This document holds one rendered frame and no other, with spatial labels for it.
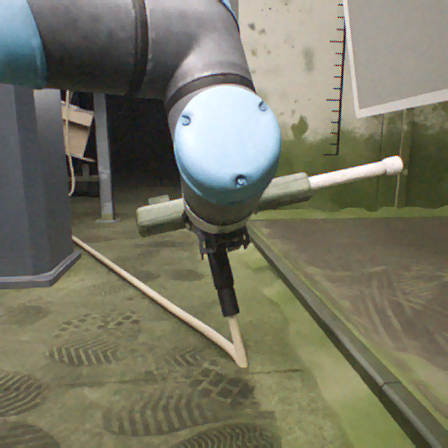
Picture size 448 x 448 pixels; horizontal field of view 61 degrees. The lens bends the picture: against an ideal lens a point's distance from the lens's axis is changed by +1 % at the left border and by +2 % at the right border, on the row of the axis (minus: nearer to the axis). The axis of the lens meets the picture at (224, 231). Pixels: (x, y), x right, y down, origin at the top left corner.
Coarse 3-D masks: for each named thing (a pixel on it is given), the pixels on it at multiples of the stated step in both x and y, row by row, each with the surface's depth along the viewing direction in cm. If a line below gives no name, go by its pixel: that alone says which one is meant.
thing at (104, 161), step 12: (96, 96) 183; (96, 108) 184; (108, 108) 189; (96, 120) 185; (108, 120) 189; (96, 132) 186; (108, 132) 188; (96, 144) 187; (108, 144) 188; (108, 156) 189; (108, 168) 190; (108, 180) 191; (108, 192) 192; (108, 204) 193; (108, 216) 194
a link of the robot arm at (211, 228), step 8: (184, 208) 45; (192, 216) 42; (248, 216) 42; (200, 224) 43; (208, 224) 41; (216, 224) 41; (232, 224) 41; (240, 224) 43; (216, 232) 44; (224, 232) 44
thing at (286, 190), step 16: (384, 160) 69; (400, 160) 68; (288, 176) 66; (304, 176) 66; (320, 176) 67; (336, 176) 67; (352, 176) 68; (368, 176) 68; (272, 192) 65; (288, 192) 65; (304, 192) 66; (144, 208) 63; (160, 208) 63; (176, 208) 63; (256, 208) 65; (272, 208) 68; (144, 224) 63; (160, 224) 63; (176, 224) 63; (208, 256) 63; (224, 256) 63; (224, 272) 62; (224, 288) 62; (224, 304) 62
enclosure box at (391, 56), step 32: (352, 0) 120; (384, 0) 121; (416, 0) 123; (352, 32) 121; (384, 32) 123; (416, 32) 125; (352, 64) 122; (384, 64) 125; (416, 64) 127; (384, 96) 127; (416, 96) 96
